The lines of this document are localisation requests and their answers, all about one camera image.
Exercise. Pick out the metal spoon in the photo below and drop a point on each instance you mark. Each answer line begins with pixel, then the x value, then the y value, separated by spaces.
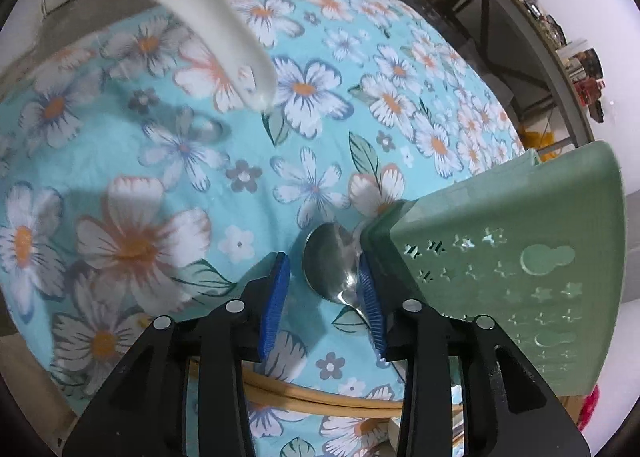
pixel 336 269

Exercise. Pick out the wooden chopstick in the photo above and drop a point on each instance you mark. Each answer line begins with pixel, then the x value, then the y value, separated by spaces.
pixel 271 384
pixel 319 404

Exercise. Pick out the green plastic utensil holder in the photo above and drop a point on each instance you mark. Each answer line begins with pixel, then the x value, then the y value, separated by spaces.
pixel 539 246

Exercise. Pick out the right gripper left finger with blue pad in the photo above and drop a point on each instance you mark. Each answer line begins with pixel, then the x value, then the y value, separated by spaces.
pixel 140 410

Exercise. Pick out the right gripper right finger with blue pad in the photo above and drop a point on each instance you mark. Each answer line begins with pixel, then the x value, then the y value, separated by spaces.
pixel 508 408

